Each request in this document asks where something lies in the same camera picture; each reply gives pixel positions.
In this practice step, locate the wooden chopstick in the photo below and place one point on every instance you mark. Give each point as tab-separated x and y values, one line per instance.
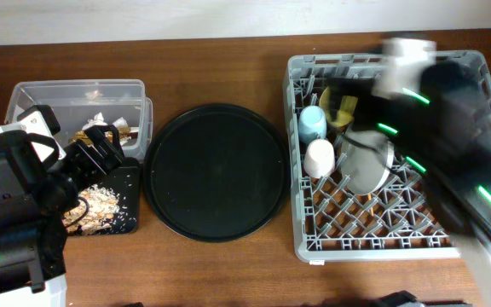
369	197

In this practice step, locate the round black serving tray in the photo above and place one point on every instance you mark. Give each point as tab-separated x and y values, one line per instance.
217	173

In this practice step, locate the clear plastic bin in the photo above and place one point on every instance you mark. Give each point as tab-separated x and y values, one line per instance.
74	102

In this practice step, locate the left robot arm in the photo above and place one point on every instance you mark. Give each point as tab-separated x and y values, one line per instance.
36	188

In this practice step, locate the white napkin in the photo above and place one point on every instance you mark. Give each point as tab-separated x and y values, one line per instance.
121	124

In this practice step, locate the pale grey plate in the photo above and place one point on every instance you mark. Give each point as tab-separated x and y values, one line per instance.
369	156

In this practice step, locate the black rectangular tray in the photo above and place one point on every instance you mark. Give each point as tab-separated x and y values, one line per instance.
126	179

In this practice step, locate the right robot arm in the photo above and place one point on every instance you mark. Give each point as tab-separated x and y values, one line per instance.
437	116

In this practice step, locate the pink cup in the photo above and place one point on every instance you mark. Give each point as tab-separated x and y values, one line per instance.
319	160

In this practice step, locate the yellow bowl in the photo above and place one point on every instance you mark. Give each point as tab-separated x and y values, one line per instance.
339	110

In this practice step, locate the gold snack wrapper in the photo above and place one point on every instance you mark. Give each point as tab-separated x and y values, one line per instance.
125	135

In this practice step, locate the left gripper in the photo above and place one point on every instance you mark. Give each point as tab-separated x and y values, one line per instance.
86	154

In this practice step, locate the food scraps and rice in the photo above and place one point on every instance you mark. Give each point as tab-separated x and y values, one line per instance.
101	211

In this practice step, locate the blue cup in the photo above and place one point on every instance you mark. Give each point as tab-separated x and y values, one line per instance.
311	125

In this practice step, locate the grey dishwasher rack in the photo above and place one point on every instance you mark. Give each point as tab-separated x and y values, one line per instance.
330	223

